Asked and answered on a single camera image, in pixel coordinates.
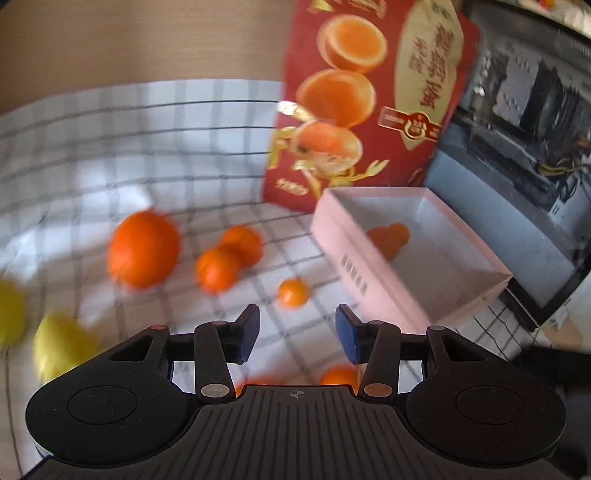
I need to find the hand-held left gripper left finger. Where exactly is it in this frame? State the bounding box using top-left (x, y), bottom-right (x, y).
top-left (95, 305), bottom-right (262, 402)

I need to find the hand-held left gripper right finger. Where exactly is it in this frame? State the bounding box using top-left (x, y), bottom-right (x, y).
top-left (335, 305), bottom-right (499, 400)

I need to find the medium mandarin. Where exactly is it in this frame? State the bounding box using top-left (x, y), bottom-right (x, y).
top-left (219, 225), bottom-right (264, 268)
top-left (235, 376), bottom-right (278, 397)
top-left (195, 248), bottom-right (242, 294)
top-left (320, 366), bottom-right (360, 386)

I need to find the small mandarin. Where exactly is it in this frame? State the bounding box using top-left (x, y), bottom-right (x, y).
top-left (278, 278), bottom-right (311, 309)
top-left (367, 222), bottom-right (411, 260)

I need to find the pink cardboard box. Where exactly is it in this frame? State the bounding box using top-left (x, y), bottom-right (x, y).
top-left (310, 186), bottom-right (514, 329)

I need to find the yellow lemon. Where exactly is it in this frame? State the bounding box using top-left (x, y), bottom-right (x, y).
top-left (0, 279), bottom-right (28, 347)
top-left (33, 311), bottom-right (100, 384)

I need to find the large orange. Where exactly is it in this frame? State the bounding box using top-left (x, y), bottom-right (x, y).
top-left (107, 210), bottom-right (182, 289)

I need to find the red printed gift bag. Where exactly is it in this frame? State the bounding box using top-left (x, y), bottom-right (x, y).
top-left (261, 0), bottom-right (481, 213)

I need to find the black checked white tablecloth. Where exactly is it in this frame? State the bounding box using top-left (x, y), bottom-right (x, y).
top-left (0, 78), bottom-right (555, 480)

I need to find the brown cardboard box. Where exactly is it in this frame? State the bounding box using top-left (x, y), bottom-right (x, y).
top-left (545, 295), bottom-right (591, 354)

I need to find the black glass-sided computer case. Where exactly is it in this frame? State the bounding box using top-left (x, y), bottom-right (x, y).
top-left (425, 0), bottom-right (591, 333)

